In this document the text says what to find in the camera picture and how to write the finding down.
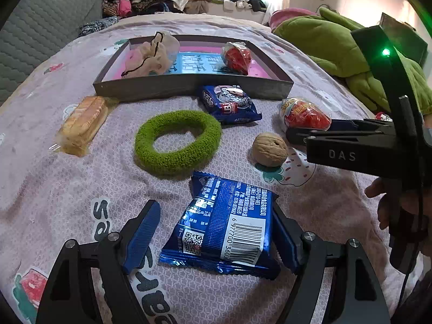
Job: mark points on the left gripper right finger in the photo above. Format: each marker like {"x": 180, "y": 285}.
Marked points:
{"x": 287, "y": 237}

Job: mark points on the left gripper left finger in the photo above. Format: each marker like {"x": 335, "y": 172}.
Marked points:
{"x": 136, "y": 236}

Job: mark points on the blue barcode snack packet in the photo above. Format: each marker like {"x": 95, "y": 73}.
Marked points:
{"x": 225, "y": 229}

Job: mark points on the green fuzzy hair scrunchie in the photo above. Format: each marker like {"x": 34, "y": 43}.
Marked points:
{"x": 184, "y": 160}

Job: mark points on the brown walnut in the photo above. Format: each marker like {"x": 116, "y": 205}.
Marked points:
{"x": 269, "y": 149}

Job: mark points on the red surprise egg toy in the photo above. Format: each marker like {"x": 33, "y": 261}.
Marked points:
{"x": 299, "y": 113}

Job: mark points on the person's right hand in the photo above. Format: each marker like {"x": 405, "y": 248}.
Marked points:
{"x": 396, "y": 196}

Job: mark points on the red white candy wrapper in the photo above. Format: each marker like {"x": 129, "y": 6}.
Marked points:
{"x": 383, "y": 117}

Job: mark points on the dark framed board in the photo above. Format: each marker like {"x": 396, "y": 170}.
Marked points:
{"x": 405, "y": 39}

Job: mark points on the wrapped sponge cake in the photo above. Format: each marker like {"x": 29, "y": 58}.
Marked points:
{"x": 81, "y": 126}

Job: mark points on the green fleece blanket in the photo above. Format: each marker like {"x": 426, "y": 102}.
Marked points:
{"x": 327, "y": 39}

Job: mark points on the pink strawberry bed sheet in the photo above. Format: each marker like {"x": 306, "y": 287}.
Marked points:
{"x": 48, "y": 197}

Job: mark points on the small blue cookie packet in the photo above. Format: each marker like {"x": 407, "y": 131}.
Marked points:
{"x": 228, "y": 104}

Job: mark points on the shallow grey cardboard tray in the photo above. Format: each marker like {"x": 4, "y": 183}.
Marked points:
{"x": 164, "y": 86}

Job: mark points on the beige mesh pouch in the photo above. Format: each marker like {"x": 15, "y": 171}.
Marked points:
{"x": 152, "y": 58}

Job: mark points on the pink blanket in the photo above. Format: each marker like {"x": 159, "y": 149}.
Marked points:
{"x": 282, "y": 15}

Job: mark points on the red surprise egg in tray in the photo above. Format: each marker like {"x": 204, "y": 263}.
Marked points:
{"x": 236, "y": 56}

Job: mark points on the dark floral cloth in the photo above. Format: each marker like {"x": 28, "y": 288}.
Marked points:
{"x": 96, "y": 26}

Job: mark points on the grey quilted headboard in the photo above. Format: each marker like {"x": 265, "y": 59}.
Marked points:
{"x": 36, "y": 30}

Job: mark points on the pile of clothes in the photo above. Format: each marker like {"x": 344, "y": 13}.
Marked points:
{"x": 129, "y": 8}

